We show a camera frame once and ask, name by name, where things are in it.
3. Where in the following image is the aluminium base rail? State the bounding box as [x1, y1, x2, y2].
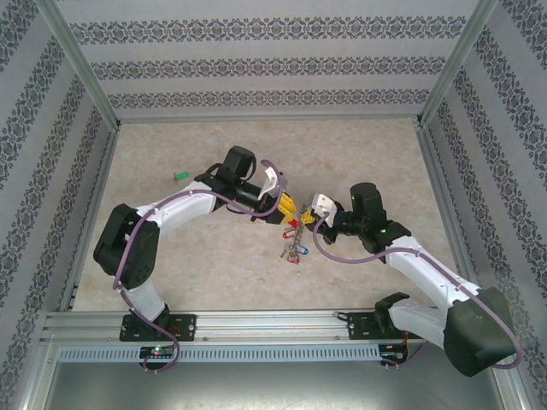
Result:
[40, 305, 512, 343]

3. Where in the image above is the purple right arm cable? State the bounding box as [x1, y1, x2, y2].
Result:
[314, 213, 523, 372]

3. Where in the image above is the aluminium frame post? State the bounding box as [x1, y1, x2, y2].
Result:
[415, 0, 501, 128]
[32, 0, 121, 132]

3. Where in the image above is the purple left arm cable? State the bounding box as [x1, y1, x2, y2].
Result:
[111, 159, 288, 375]

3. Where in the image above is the steel sheet panel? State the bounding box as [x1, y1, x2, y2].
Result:
[42, 360, 526, 410]

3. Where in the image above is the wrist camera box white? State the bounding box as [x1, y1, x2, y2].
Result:
[310, 192, 339, 215]
[257, 167, 279, 198]

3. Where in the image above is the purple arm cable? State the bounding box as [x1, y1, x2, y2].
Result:
[314, 213, 523, 372]
[111, 159, 288, 375]

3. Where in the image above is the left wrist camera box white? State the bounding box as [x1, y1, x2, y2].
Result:
[257, 167, 279, 198]

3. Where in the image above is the key ring with coloured tags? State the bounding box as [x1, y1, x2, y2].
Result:
[279, 202, 311, 263]

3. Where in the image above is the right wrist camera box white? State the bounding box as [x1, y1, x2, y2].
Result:
[310, 192, 339, 215]

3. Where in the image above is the aluminium frame beam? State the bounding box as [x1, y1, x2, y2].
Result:
[11, 337, 60, 410]
[491, 341, 538, 410]

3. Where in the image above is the grey slotted cable duct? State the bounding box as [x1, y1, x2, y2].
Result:
[57, 344, 381, 362]

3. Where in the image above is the aluminium side rail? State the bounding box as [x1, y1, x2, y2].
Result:
[416, 126, 488, 307]
[57, 127, 122, 313]

